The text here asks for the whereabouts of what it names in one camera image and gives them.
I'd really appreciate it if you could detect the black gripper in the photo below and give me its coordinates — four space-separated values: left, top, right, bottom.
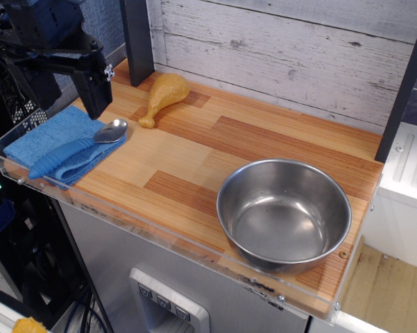
0 29 114 120

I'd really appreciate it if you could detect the blue handled metal spoon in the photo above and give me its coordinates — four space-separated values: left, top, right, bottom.
28 119 128 179

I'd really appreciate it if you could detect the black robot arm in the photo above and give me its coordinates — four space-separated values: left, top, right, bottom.
0 1 114 120

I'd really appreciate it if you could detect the stainless steel pot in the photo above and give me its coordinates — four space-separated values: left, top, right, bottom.
216 159 352 275

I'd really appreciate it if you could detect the blue folded cloth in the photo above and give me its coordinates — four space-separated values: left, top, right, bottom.
4 105 127 189

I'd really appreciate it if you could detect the yellow toy chicken drumstick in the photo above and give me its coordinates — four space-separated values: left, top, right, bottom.
138 74 190 128

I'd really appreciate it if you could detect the silver toy fridge cabinet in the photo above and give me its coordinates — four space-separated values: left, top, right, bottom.
60 203 309 332

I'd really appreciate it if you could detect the yellow object bottom left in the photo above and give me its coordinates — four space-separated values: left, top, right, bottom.
11 317 48 333

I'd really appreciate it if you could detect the clear acrylic table guard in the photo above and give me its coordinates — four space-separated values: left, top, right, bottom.
0 44 382 325

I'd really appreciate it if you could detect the dark grey left post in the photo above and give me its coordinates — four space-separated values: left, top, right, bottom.
119 0 155 87

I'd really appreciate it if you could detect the dark grey post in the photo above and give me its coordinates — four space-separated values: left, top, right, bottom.
119 0 155 87
375 38 417 163

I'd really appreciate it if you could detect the dark grey right post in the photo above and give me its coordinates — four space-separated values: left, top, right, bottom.
375 38 417 163

